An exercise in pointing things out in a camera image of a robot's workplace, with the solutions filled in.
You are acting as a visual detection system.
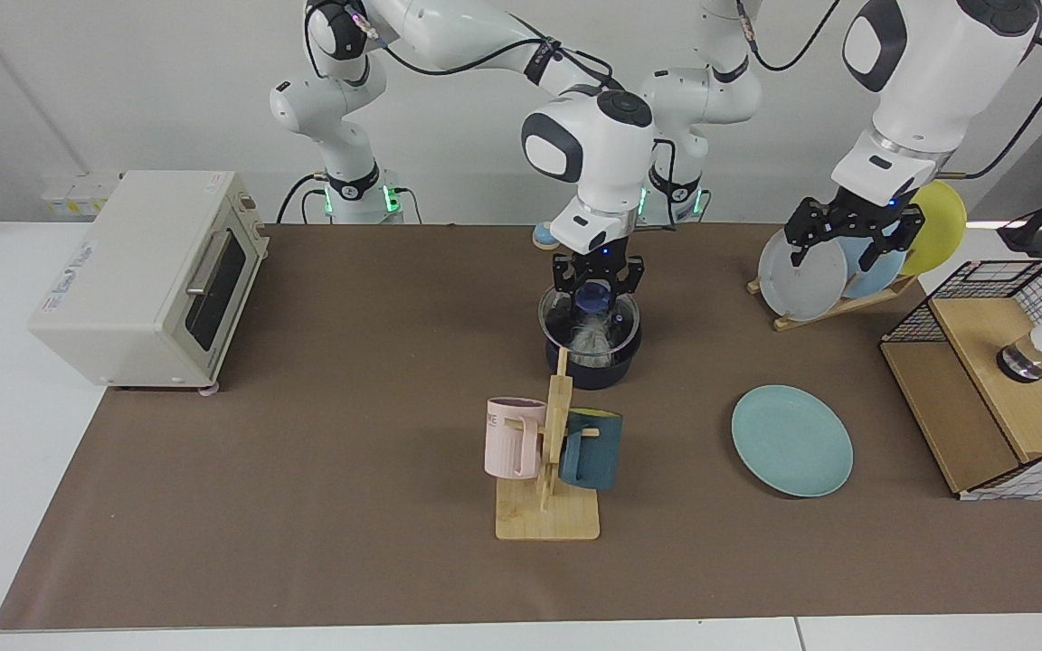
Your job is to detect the glass lid with blue knob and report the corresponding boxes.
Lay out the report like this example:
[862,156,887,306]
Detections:
[539,282,642,355]

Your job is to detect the white vermicelli bundle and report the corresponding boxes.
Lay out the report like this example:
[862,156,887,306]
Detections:
[569,312,617,361]

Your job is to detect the light blue round plate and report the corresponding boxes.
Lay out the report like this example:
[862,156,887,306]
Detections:
[838,231,909,301]

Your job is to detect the grey round plate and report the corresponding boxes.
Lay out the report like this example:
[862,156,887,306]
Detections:
[758,226,849,322]

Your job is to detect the wooden plate rack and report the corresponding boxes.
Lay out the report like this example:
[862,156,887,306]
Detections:
[747,274,920,332]

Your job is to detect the yellow round plate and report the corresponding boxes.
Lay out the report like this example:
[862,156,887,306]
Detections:
[897,179,968,277]

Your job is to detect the green round plate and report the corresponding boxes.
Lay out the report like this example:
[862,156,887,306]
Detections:
[731,385,855,498]

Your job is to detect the dark teal mug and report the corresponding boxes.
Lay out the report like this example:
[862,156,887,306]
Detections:
[558,409,623,492]

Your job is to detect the pink mug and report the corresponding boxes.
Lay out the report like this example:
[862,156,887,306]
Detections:
[484,397,547,480]

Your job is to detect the wooden cup stand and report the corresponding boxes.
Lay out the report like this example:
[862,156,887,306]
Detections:
[495,348,602,542]

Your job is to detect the brown table cloth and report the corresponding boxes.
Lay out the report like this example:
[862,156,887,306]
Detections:
[0,223,1042,631]

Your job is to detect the pale toaster oven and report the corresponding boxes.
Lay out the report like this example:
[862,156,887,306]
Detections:
[28,170,270,397]

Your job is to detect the black pot with blue handle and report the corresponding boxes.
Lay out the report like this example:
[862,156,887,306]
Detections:
[539,285,642,392]

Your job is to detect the wire basket with wooden floor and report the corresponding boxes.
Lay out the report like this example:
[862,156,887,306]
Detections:
[880,259,1042,501]

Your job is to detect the black base cable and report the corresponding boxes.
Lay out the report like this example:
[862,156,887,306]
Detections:
[276,174,328,225]

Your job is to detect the white wall socket box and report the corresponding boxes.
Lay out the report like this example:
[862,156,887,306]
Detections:
[40,172,124,216]

